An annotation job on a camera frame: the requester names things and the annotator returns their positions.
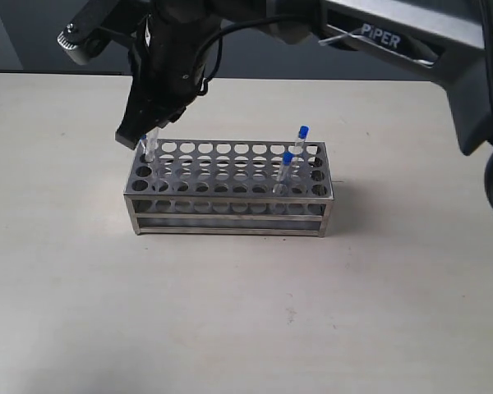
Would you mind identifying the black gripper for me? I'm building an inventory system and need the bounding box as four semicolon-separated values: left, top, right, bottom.
115;14;214;149

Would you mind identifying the blue capped test tube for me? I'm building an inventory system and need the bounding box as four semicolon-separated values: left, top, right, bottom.
293;126;310;163
145;127;159;190
273;151;293;195
141;135;154;163

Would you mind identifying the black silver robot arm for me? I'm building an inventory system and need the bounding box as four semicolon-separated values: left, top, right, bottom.
115;1;493;209

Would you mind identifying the steel test tube rack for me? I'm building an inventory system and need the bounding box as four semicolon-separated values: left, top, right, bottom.
123;140;334;237

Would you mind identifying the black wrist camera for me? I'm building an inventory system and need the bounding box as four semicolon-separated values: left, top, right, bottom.
57;0;149;66

